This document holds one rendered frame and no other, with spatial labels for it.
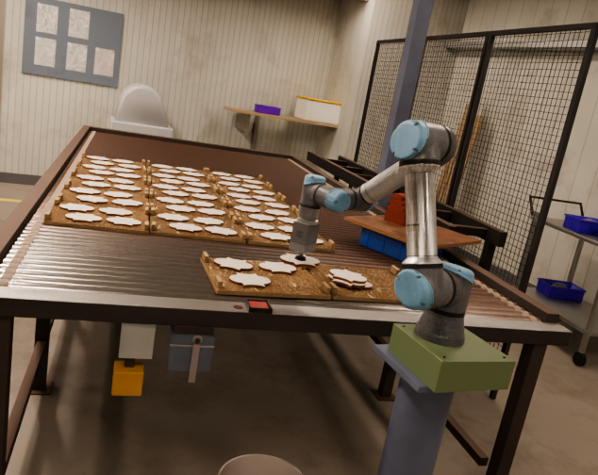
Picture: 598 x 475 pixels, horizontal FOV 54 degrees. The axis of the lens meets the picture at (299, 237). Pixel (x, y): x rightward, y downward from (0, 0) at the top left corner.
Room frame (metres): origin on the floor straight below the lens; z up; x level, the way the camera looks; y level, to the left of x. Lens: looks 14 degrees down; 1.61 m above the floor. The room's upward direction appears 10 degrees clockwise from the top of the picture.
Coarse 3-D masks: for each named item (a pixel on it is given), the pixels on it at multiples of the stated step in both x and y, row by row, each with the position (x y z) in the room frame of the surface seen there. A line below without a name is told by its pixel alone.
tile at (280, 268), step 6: (264, 264) 2.16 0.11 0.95; (270, 264) 2.17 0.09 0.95; (276, 264) 2.19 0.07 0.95; (282, 264) 2.20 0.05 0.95; (264, 270) 2.11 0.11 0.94; (270, 270) 2.11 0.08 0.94; (276, 270) 2.10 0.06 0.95; (282, 270) 2.12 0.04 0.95; (288, 270) 2.13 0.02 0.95; (294, 270) 2.16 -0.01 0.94
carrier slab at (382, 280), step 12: (324, 276) 2.18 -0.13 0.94; (372, 276) 2.29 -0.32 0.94; (384, 276) 2.32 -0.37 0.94; (396, 276) 2.35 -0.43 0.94; (348, 288) 2.08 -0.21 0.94; (372, 288) 2.13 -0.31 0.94; (384, 288) 2.16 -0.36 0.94; (348, 300) 1.99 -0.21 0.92; (360, 300) 2.01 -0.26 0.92; (372, 300) 2.02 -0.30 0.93; (384, 300) 2.04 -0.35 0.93; (396, 300) 2.06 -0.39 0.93
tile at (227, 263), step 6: (216, 258) 2.12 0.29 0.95; (222, 258) 2.13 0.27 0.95; (228, 258) 2.15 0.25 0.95; (216, 264) 2.08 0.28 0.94; (222, 264) 2.07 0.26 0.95; (228, 264) 2.08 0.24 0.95; (234, 264) 2.09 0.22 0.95; (240, 264) 2.10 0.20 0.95; (246, 264) 2.12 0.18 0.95; (240, 270) 2.05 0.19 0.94; (246, 270) 2.07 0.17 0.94
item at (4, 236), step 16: (80, 144) 4.55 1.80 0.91; (64, 160) 3.54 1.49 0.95; (48, 176) 3.01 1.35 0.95; (32, 192) 2.61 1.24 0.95; (16, 208) 2.30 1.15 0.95; (32, 208) 2.36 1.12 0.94; (16, 224) 2.09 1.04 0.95; (0, 240) 1.88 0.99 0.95; (16, 240) 2.04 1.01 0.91; (0, 256) 1.77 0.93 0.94
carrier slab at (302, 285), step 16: (208, 272) 1.98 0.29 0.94; (224, 272) 2.01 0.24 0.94; (240, 272) 2.04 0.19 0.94; (256, 272) 2.07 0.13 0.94; (304, 272) 2.18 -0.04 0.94; (224, 288) 1.84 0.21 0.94; (240, 288) 1.87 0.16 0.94; (256, 288) 1.90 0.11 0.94; (272, 288) 1.93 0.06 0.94; (288, 288) 1.96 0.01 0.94; (304, 288) 1.99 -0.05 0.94; (320, 288) 2.02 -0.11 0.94
